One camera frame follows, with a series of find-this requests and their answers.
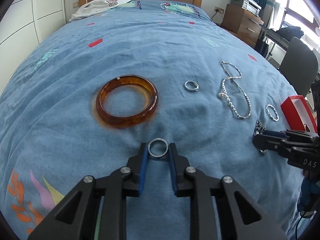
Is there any wooden drawer cabinet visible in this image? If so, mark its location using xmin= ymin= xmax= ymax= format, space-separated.
xmin=221 ymin=4 xmax=264 ymax=48

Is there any silver chain necklace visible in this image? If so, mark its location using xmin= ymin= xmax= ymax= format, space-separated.
xmin=218 ymin=61 xmax=252 ymax=119

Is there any white garment on bed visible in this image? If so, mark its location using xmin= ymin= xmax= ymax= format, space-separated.
xmin=69 ymin=0 xmax=132 ymax=22

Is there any blue gloved right hand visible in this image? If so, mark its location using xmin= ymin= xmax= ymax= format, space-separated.
xmin=297 ymin=170 xmax=319 ymax=218

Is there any plain silver ring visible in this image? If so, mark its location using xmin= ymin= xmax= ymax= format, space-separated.
xmin=147 ymin=138 xmax=169 ymax=159

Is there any blue printed bedspread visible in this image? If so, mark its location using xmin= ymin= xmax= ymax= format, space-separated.
xmin=1 ymin=0 xmax=303 ymax=239

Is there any amber orange bangle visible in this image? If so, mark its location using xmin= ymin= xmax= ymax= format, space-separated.
xmin=92 ymin=75 xmax=159 ymax=129

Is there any small twisted silver bracelet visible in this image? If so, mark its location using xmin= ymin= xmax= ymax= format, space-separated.
xmin=265 ymin=103 xmax=279 ymax=123

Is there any dark office chair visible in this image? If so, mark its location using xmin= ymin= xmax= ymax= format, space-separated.
xmin=278 ymin=37 xmax=319 ymax=97

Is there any silver ring with stone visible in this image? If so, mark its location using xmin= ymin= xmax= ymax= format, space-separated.
xmin=184 ymin=80 xmax=200 ymax=93

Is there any white wardrobe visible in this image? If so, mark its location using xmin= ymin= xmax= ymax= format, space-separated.
xmin=1 ymin=0 xmax=66 ymax=88

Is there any red shallow box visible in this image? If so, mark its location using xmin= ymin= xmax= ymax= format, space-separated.
xmin=280 ymin=95 xmax=317 ymax=133

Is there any white printer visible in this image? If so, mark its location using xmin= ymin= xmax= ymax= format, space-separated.
xmin=231 ymin=0 xmax=261 ymax=16

